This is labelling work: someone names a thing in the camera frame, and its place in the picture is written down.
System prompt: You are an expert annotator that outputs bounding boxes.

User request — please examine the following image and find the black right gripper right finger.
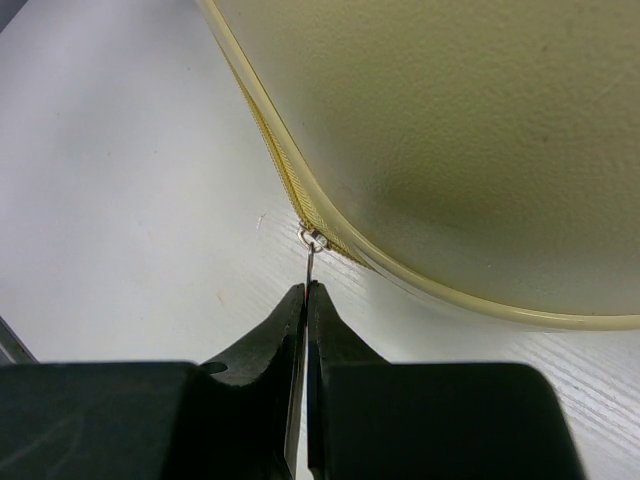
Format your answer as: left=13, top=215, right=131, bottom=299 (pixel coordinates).
left=307, top=282, right=585, bottom=479

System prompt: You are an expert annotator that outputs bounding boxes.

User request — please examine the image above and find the yellow hard-shell suitcase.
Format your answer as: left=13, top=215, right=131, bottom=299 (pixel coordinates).
left=201, top=1, right=639, bottom=330

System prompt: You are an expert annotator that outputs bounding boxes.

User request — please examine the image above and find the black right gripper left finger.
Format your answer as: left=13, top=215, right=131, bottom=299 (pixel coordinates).
left=1, top=285, right=306, bottom=479

